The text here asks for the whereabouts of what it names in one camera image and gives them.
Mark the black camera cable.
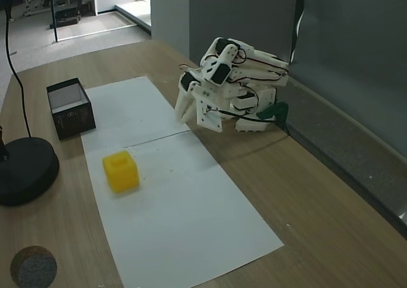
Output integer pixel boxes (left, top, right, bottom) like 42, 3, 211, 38
205, 107, 276, 123

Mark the black metal post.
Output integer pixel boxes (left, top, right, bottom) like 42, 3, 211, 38
48, 0, 60, 44

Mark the green table clamp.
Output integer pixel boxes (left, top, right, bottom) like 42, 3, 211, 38
256, 102, 289, 122

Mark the black hanging strap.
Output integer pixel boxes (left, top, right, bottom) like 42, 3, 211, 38
289, 0, 307, 65

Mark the yellow cube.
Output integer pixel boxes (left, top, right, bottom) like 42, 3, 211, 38
102, 150, 141, 194

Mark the black case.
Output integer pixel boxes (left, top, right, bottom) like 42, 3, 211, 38
53, 5, 81, 29

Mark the white paper sheet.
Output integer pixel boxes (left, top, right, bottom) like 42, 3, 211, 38
81, 131, 285, 288
81, 76, 192, 148

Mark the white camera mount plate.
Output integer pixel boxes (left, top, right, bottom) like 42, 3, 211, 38
195, 89, 223, 134

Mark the thin black stand pole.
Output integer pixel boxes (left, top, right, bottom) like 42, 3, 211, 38
1, 0, 32, 140

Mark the round table cable hole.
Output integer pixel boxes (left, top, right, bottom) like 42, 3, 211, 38
10, 245, 59, 288

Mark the black round stand base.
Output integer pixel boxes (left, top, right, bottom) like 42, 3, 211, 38
0, 137, 60, 207

